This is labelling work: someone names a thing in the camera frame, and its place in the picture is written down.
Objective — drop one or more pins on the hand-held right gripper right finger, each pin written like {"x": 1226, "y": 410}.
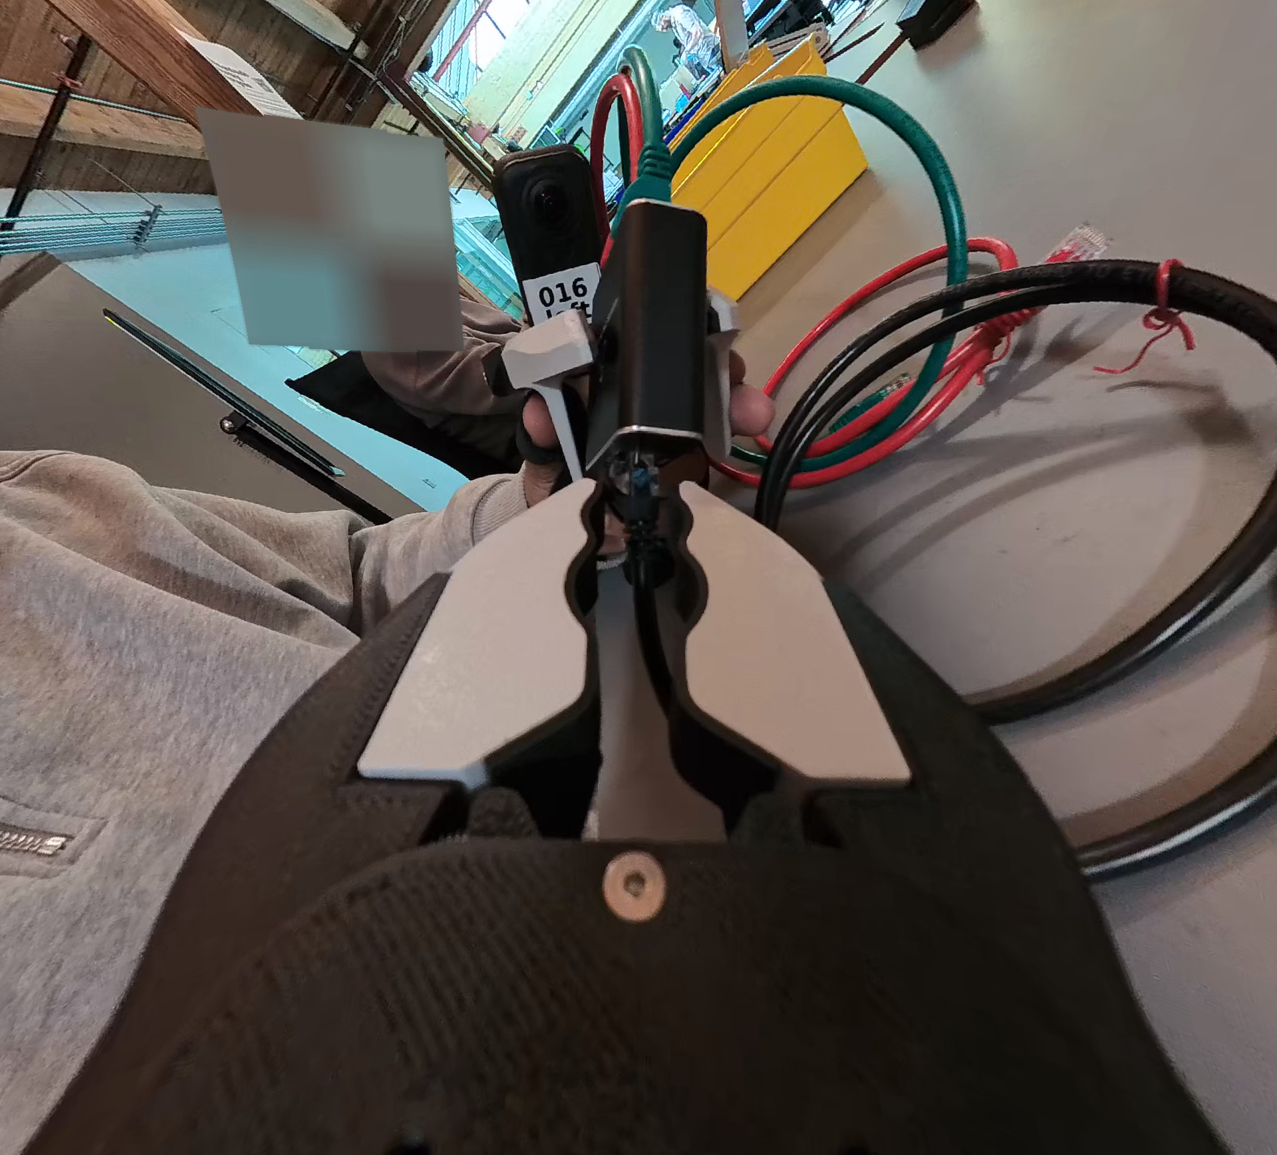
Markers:
{"x": 787, "y": 667}

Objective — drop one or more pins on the black network adapter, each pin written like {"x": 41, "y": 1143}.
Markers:
{"x": 653, "y": 328}

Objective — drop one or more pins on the person's left hand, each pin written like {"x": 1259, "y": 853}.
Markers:
{"x": 747, "y": 408}

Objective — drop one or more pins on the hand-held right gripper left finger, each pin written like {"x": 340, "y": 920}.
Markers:
{"x": 478, "y": 667}

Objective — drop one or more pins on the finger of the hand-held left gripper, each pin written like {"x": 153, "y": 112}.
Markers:
{"x": 719, "y": 328}
{"x": 548, "y": 352}

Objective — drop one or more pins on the person's left forearm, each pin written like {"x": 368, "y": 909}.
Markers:
{"x": 428, "y": 557}

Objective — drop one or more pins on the small black box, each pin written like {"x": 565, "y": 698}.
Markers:
{"x": 932, "y": 8}

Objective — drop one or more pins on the white paper sign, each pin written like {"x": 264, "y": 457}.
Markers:
{"x": 244, "y": 78}

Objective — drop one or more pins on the black office chair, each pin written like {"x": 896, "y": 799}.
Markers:
{"x": 339, "y": 388}

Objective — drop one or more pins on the red twist tie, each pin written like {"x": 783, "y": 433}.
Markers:
{"x": 1162, "y": 317}

